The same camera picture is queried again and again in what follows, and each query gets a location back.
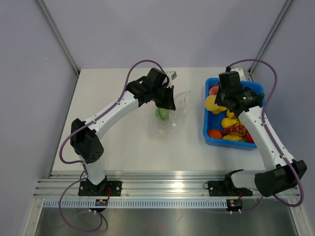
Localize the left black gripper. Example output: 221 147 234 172
151 85 176 111

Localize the green watermelon toy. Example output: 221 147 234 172
155 108 169 120

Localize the pale yellow pear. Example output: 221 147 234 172
205 95 227 115

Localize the clear zip top bag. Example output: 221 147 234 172
147 90 190 140

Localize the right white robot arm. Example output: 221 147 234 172
215 71 307 197

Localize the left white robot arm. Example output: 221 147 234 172
70 68 177 196

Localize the pink peach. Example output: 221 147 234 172
209 85 219 95

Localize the blue plastic bin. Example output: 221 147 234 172
203 78 264 150

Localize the red grape bunch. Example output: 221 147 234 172
221 124 247 137

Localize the orange persimmon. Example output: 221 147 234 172
207 129 223 139

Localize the yellow banana bunch front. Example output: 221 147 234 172
222 134 243 142

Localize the red tomato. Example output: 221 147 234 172
246 132 254 144

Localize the right small circuit board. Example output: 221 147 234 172
226 199 243 211

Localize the small circuit board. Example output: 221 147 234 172
95 199 109 207
226 199 243 211

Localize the left small circuit board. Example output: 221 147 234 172
95 199 109 207

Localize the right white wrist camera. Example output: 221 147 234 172
230 67 246 80

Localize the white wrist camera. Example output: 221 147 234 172
230 67 246 80
166 71 177 81

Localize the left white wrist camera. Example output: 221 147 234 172
166 71 177 81

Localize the aluminium rail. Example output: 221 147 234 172
33 171 224 199

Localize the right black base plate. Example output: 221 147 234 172
203 180 253 197

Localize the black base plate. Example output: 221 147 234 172
203 180 253 197
78 181 122 197

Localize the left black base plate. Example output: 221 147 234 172
78 181 122 197

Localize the right aluminium frame post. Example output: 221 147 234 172
247 0 295 74

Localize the aluminium frame post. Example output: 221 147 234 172
247 0 295 74
34 0 80 78

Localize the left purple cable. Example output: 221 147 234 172
58 59 164 233

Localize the left aluminium frame post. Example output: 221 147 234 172
34 0 80 78

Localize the white slotted cable duct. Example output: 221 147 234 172
43 198 227 209

